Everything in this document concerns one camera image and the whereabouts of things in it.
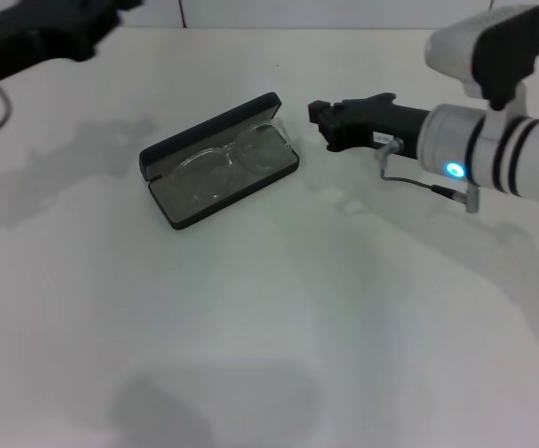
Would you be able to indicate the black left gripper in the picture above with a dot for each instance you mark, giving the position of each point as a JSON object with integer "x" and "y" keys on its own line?
{"x": 31, "y": 37}

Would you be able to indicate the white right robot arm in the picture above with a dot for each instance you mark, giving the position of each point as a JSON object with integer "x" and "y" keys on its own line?
{"x": 521, "y": 149}

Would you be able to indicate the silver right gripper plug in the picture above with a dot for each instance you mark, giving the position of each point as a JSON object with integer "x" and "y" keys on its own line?
{"x": 388, "y": 148}

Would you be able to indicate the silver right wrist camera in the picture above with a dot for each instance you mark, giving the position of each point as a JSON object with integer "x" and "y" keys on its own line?
{"x": 488, "y": 51}

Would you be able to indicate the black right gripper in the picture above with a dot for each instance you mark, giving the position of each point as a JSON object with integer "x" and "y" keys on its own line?
{"x": 381, "y": 123}

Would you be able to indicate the black glasses case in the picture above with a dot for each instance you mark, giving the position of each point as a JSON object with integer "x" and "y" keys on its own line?
{"x": 176, "y": 207}

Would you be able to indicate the clear white glasses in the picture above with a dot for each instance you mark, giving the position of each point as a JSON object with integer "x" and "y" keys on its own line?
{"x": 230, "y": 149}

